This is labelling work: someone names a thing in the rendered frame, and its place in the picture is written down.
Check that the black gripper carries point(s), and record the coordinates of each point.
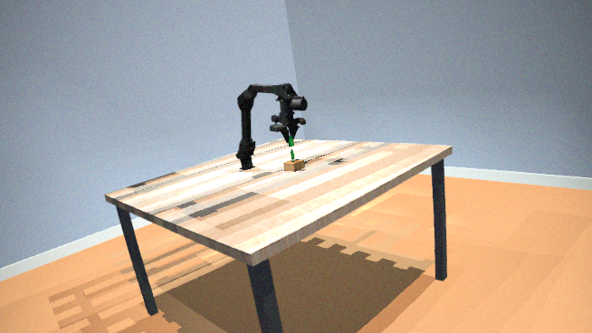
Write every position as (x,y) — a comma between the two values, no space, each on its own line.
(287,121)

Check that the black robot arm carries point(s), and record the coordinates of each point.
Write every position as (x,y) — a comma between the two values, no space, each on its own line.
(245,104)

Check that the tan rectangular block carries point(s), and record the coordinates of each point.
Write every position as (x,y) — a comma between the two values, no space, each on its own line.
(298,164)

